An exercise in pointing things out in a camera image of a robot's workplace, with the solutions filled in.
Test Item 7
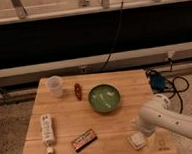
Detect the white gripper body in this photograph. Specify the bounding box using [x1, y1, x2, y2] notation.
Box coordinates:
[130, 117, 151, 137]

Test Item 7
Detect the blue power adapter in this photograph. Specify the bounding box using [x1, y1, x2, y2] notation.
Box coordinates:
[150, 74, 166, 91]

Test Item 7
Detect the white sponge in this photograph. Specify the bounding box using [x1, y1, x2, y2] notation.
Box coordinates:
[127, 132, 147, 150]

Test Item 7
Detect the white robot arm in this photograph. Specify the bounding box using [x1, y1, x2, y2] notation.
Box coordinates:
[132, 93, 192, 139]

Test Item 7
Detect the clear plastic cup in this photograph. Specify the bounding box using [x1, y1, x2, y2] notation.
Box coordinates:
[46, 75, 63, 98]

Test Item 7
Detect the black hanging cable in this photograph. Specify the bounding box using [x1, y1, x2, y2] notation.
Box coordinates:
[94, 0, 130, 72]

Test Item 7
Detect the white toothpaste tube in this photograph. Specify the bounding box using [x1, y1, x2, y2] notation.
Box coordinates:
[40, 114, 55, 154]

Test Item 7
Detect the green ceramic bowl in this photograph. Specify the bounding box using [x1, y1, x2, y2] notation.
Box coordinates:
[88, 84, 121, 113]

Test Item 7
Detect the white wall plug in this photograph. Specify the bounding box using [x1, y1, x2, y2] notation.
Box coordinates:
[167, 51, 175, 59]

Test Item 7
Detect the dark candy bar wrapper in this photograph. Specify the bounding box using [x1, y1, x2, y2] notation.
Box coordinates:
[72, 129, 97, 152]

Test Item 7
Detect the small brown oblong object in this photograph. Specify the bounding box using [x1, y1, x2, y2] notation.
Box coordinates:
[74, 83, 82, 101]

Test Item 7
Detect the black cable loop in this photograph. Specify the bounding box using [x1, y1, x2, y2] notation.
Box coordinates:
[143, 55, 192, 118]

